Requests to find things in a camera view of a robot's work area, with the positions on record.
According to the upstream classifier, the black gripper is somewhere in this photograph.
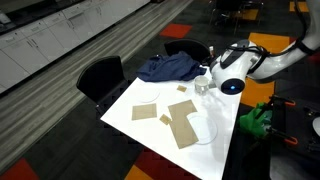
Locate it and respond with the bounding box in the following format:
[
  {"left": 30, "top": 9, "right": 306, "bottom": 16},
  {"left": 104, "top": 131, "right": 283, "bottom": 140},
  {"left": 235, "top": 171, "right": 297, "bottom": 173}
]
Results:
[{"left": 205, "top": 55, "right": 221, "bottom": 69}]

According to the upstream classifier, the white mug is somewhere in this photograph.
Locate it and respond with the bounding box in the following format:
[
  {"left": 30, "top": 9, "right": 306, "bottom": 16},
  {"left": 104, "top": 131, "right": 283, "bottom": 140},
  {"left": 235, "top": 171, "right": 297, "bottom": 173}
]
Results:
[{"left": 193, "top": 75, "right": 211, "bottom": 96}]

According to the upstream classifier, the black chair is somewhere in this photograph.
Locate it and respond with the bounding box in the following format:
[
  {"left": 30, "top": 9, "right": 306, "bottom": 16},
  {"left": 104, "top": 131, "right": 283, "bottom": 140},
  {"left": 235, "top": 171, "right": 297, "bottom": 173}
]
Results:
[
  {"left": 75, "top": 55, "right": 130, "bottom": 116},
  {"left": 163, "top": 38, "right": 212, "bottom": 66}
]

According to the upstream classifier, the small brown cardboard piece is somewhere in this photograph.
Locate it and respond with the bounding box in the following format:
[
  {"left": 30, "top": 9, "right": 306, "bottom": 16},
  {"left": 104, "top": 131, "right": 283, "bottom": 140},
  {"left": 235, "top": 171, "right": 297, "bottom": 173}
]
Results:
[
  {"left": 176, "top": 84, "right": 189, "bottom": 94},
  {"left": 158, "top": 113, "right": 173, "bottom": 126}
]

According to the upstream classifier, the dark blue cloth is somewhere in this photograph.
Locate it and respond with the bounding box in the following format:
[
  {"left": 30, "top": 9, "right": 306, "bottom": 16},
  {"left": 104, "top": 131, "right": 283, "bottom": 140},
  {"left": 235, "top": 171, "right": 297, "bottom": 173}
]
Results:
[{"left": 136, "top": 50, "right": 208, "bottom": 84}]

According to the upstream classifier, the dark background chair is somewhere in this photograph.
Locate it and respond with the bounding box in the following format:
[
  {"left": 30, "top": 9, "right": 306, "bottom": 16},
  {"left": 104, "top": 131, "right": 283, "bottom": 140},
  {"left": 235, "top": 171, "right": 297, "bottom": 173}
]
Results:
[{"left": 209, "top": 0, "right": 265, "bottom": 35}]

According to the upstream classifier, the white round plate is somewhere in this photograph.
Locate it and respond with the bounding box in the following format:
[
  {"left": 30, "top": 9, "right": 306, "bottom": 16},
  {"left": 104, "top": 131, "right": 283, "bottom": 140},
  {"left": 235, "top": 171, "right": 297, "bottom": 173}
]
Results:
[
  {"left": 136, "top": 84, "right": 161, "bottom": 104},
  {"left": 186, "top": 114, "right": 219, "bottom": 146}
]

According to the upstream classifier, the large brown cardboard sheet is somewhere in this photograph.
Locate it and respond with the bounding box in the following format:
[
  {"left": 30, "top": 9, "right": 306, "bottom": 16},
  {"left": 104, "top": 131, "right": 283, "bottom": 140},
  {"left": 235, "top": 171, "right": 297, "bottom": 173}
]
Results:
[{"left": 167, "top": 98, "right": 200, "bottom": 150}]

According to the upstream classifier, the green plastic bag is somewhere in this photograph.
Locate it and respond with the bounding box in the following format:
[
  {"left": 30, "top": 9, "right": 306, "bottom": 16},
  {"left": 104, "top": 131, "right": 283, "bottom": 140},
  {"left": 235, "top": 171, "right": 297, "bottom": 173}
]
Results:
[{"left": 238, "top": 102, "right": 273, "bottom": 139}]

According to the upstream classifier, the square brown cardboard piece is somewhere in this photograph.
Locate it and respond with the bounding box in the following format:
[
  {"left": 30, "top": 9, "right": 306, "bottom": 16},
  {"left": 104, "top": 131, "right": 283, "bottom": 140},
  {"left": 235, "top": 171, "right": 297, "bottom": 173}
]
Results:
[{"left": 131, "top": 102, "right": 158, "bottom": 122}]

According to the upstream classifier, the black stand with orange clamps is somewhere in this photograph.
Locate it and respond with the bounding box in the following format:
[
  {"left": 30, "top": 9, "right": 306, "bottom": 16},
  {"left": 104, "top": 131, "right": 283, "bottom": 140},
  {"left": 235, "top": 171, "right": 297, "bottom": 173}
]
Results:
[{"left": 264, "top": 94, "right": 300, "bottom": 147}]

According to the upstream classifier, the white round object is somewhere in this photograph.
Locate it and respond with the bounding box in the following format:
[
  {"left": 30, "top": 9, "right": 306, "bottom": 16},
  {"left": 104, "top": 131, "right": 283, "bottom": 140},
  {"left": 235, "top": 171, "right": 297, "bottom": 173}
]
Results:
[{"left": 311, "top": 116, "right": 320, "bottom": 138}]

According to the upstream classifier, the white cabinet row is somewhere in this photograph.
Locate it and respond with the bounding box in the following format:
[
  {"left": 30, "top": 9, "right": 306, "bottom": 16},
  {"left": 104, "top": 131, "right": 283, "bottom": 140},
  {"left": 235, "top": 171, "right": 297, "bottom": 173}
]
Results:
[{"left": 0, "top": 0, "right": 152, "bottom": 95}]

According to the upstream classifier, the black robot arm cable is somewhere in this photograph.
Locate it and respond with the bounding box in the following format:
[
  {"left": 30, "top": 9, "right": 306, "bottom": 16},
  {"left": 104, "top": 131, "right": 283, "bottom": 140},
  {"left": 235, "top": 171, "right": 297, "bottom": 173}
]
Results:
[{"left": 225, "top": 0, "right": 312, "bottom": 74}]

